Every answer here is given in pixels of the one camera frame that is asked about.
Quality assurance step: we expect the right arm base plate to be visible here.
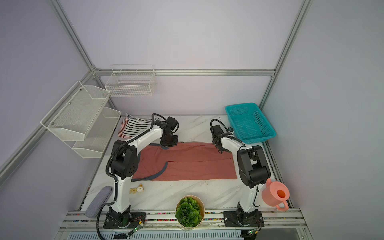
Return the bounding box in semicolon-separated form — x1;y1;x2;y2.
224;210;265;227

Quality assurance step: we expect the aluminium front rail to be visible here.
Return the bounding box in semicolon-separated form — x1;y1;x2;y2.
59;209;308;232

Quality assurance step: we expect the dark red tank top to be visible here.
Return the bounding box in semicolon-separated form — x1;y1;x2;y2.
132;142;237;182

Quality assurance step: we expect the red white striped tank top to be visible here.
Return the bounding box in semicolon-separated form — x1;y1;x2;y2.
118;118;128;139

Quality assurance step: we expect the white mesh lower shelf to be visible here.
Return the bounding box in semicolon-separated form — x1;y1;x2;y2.
72;107;121;159

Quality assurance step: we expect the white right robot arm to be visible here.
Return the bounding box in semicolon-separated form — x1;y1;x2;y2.
210;119;271;228

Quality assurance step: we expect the white wire wall basket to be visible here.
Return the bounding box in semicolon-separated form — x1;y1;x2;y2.
105;65;157;97

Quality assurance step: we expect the black white striped tank top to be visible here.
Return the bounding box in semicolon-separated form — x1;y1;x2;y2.
125;114;152;139

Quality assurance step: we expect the pink watering can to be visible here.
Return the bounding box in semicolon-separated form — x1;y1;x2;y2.
262;179;290;212

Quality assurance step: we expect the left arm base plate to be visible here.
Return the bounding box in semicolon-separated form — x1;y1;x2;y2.
103;211;147;229

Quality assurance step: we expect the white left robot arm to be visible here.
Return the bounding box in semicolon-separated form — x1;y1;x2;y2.
96;113;180;240

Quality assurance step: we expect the teal plastic basket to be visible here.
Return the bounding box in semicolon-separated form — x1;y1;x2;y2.
225;103;277;145

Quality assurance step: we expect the grey oval pad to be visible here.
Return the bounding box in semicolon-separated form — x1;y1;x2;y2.
85;186;113;218

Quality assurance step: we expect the green plant in pot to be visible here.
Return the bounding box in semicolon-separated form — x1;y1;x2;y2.
175;195;205;229

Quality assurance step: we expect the small yellow white toy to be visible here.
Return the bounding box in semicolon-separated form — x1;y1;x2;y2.
130;184;144;194

